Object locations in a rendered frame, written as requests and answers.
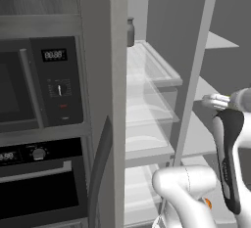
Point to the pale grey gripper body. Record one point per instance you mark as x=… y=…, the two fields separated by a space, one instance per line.
x=215 y=101

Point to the grey fridge door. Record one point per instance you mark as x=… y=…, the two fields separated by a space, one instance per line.
x=101 y=59

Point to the black microwave knob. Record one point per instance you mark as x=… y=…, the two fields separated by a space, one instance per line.
x=60 y=90

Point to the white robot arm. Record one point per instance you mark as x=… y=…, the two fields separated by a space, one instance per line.
x=183 y=186

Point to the grey oven knob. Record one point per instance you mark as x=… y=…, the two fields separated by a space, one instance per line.
x=39 y=154

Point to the black microwave oven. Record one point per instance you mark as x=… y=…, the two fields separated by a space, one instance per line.
x=65 y=108

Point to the dark grey jar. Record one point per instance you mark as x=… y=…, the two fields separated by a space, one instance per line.
x=130 y=33

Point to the grey fridge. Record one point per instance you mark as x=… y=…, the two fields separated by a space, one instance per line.
x=178 y=16

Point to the clear fridge door bin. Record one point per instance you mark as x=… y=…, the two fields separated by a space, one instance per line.
x=139 y=189
x=147 y=108
x=153 y=65
x=143 y=140

